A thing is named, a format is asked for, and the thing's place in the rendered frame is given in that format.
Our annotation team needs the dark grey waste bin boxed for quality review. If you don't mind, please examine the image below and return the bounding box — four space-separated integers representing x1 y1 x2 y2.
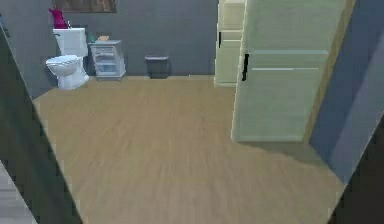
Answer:
144 55 170 80

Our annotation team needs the pale green room door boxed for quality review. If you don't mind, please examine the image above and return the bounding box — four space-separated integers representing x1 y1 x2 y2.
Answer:
230 0 356 143

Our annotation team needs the framed wall picture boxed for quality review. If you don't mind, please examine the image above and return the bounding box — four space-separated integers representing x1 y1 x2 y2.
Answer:
51 0 118 14

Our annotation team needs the grey bedside cabinet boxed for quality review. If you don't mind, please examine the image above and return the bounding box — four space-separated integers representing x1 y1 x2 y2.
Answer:
89 39 127 81

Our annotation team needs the magenta spray bottle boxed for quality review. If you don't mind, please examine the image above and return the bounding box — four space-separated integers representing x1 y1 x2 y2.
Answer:
48 7 69 30

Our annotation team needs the white toilet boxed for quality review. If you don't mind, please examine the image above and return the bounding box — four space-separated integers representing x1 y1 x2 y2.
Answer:
45 27 90 91

